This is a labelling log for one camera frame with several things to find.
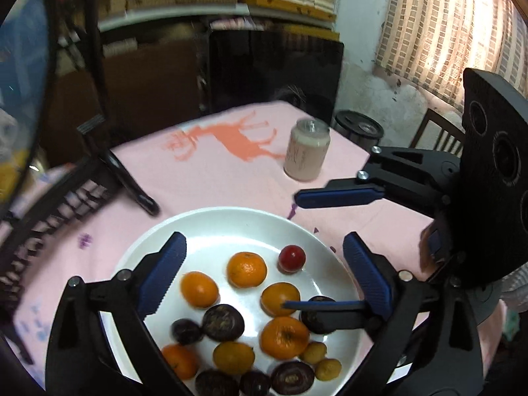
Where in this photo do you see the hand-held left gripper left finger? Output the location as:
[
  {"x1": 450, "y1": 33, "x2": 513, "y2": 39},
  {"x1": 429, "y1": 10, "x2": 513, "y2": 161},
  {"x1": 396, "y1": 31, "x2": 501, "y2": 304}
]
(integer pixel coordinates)
[{"x1": 45, "y1": 232, "x2": 187, "y2": 396}]

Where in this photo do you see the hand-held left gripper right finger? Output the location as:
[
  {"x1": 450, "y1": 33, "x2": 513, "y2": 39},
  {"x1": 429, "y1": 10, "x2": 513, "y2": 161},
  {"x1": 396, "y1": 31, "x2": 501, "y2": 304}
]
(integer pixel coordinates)
[{"x1": 343, "y1": 232, "x2": 487, "y2": 396}]

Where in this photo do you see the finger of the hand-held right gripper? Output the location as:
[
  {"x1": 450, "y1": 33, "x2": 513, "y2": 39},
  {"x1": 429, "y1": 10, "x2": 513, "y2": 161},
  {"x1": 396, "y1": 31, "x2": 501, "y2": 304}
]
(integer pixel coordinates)
[
  {"x1": 281, "y1": 299, "x2": 374, "y2": 333},
  {"x1": 294, "y1": 145, "x2": 463, "y2": 217}
]

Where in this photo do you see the dark mangosteen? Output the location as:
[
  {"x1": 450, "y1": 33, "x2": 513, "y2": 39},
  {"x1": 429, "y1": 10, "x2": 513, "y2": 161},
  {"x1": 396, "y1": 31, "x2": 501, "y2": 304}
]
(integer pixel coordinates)
[
  {"x1": 300, "y1": 296, "x2": 337, "y2": 335},
  {"x1": 195, "y1": 369, "x2": 240, "y2": 396},
  {"x1": 201, "y1": 304, "x2": 245, "y2": 342},
  {"x1": 271, "y1": 361, "x2": 315, "y2": 396}
]

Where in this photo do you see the yellow longan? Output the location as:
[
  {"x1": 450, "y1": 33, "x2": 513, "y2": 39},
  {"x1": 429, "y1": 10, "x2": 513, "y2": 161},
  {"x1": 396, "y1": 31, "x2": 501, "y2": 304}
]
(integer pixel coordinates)
[
  {"x1": 299, "y1": 341, "x2": 328, "y2": 364},
  {"x1": 314, "y1": 358, "x2": 343, "y2": 382}
]

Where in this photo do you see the large tangerine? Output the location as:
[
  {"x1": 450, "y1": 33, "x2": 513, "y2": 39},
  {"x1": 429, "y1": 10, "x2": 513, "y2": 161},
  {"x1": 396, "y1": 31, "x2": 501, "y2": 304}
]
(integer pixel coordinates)
[
  {"x1": 226, "y1": 251, "x2": 267, "y2": 289},
  {"x1": 260, "y1": 316, "x2": 310, "y2": 360}
]

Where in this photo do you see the smooth orange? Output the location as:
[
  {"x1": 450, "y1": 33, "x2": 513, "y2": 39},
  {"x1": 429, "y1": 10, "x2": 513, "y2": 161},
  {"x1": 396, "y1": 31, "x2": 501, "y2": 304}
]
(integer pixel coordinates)
[
  {"x1": 180, "y1": 271, "x2": 219, "y2": 309},
  {"x1": 260, "y1": 282, "x2": 301, "y2": 317}
]

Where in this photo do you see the red cherry tomato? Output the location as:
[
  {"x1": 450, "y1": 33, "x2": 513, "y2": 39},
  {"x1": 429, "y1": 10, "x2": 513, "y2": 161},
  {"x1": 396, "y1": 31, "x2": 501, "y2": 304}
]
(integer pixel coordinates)
[{"x1": 278, "y1": 245, "x2": 306, "y2": 274}]

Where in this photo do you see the white oval plate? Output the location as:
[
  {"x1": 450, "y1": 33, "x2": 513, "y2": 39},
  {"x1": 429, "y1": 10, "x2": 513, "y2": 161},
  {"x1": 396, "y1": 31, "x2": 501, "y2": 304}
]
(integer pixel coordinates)
[{"x1": 99, "y1": 206, "x2": 368, "y2": 396}]

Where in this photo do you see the dark purple plum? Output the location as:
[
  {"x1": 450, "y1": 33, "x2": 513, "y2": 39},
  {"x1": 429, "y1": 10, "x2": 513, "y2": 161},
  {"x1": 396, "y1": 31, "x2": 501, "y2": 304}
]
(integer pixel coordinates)
[
  {"x1": 239, "y1": 370, "x2": 272, "y2": 396},
  {"x1": 171, "y1": 318, "x2": 204, "y2": 346}
]

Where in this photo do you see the person's right forearm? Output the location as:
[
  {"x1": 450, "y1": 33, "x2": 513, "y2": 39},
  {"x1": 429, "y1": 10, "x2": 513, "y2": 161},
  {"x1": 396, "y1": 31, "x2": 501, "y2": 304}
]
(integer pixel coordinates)
[{"x1": 501, "y1": 274, "x2": 528, "y2": 312}]

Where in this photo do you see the person's right hand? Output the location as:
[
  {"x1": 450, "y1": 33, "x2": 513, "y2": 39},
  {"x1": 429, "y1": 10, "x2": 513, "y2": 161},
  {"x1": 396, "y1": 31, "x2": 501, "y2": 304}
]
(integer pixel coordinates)
[{"x1": 420, "y1": 218, "x2": 452, "y2": 275}]

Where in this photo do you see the cream glass jar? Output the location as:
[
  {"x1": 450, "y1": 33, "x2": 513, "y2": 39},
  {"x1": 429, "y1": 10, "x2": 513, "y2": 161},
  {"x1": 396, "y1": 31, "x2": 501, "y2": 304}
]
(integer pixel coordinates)
[{"x1": 283, "y1": 118, "x2": 331, "y2": 183}]

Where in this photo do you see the round pot with dark lid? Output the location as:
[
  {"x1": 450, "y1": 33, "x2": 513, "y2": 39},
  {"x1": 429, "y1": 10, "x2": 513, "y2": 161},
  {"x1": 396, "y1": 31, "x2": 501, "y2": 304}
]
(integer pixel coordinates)
[{"x1": 332, "y1": 110, "x2": 385, "y2": 149}]

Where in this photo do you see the small tangerine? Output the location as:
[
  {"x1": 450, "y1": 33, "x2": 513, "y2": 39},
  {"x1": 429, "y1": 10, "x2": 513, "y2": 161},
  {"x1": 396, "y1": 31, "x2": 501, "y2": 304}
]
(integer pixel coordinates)
[{"x1": 161, "y1": 344, "x2": 199, "y2": 380}]

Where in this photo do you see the small yellow-orange citrus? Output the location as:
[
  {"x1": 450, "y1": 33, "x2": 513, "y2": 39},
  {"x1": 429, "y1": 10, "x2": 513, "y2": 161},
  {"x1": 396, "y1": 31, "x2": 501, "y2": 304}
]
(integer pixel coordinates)
[{"x1": 212, "y1": 341, "x2": 255, "y2": 374}]

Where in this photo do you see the pink printed tablecloth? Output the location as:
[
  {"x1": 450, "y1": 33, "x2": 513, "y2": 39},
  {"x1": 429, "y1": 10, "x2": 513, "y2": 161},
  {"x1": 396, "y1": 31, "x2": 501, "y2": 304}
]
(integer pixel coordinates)
[{"x1": 0, "y1": 100, "x2": 438, "y2": 396}]

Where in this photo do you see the black panel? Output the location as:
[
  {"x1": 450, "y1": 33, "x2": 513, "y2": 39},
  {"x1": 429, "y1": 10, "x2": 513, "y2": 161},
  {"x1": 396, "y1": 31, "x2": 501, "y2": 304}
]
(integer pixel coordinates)
[{"x1": 206, "y1": 29, "x2": 345, "y2": 126}]

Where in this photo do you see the checked curtain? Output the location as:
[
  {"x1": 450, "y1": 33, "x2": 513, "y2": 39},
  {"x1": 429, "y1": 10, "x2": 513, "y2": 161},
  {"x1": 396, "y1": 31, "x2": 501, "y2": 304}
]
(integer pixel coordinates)
[{"x1": 373, "y1": 0, "x2": 528, "y2": 112}]

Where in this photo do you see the brown wooden board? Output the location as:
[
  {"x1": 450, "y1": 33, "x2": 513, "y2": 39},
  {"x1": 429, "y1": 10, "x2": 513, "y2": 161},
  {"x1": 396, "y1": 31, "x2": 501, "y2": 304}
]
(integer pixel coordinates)
[{"x1": 99, "y1": 41, "x2": 207, "y2": 149}]

